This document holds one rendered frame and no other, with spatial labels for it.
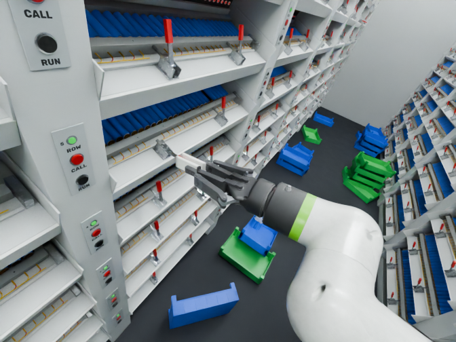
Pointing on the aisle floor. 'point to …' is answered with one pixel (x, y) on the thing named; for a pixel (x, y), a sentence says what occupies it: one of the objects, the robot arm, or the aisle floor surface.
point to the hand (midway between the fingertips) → (191, 164)
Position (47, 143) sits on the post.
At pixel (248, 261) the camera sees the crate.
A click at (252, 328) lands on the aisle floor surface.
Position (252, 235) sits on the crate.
